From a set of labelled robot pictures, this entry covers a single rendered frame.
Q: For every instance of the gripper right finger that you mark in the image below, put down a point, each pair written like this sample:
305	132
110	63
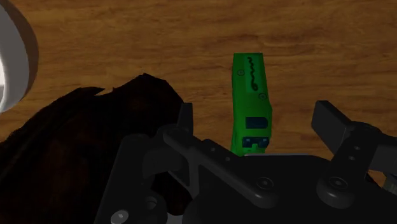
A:
344	133

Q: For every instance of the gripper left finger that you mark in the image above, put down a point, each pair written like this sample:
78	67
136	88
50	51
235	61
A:
198	155

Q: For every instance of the green toy bus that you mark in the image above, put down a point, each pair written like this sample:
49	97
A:
252	108

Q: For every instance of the dark brown lumpy object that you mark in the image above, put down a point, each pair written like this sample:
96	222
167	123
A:
68	145

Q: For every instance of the white round bowl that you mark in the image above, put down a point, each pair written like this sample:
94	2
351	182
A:
12	59

